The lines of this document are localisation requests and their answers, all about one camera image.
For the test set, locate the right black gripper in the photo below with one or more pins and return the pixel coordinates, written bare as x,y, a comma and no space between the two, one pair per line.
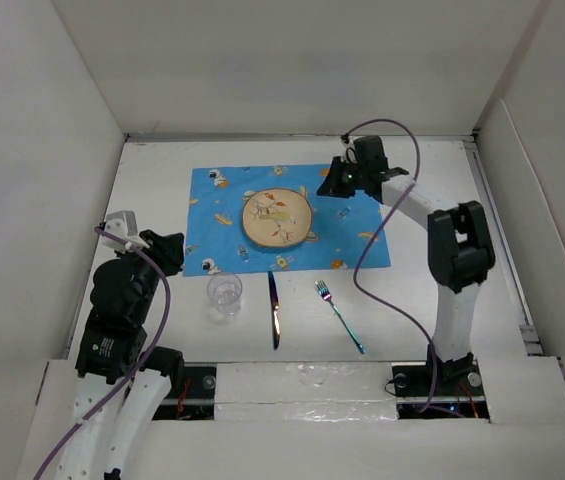
331,185

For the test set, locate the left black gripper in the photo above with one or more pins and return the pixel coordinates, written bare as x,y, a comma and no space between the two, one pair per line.
166,248

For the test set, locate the blue space-print cloth placemat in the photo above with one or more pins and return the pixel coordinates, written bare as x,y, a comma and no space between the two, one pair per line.
342,234

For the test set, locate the beige ceramic plate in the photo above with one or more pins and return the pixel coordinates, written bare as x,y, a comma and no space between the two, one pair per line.
277,218

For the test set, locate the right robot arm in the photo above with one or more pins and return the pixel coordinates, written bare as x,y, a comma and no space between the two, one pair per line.
460,251

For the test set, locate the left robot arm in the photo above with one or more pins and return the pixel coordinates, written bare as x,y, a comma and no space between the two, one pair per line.
122,374

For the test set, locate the clear plastic cup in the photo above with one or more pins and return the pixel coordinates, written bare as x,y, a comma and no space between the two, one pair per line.
224,290

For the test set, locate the iridescent fork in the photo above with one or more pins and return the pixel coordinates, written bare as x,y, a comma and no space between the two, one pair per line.
326,296

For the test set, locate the iridescent table knife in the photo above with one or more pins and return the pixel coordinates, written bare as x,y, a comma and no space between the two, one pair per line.
274,304

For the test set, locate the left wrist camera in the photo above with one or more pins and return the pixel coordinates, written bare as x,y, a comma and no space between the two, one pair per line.
121,231

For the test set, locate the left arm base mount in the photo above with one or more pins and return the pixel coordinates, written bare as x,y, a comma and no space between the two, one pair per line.
193,399

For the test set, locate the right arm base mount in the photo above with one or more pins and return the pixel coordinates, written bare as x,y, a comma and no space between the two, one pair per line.
461,397

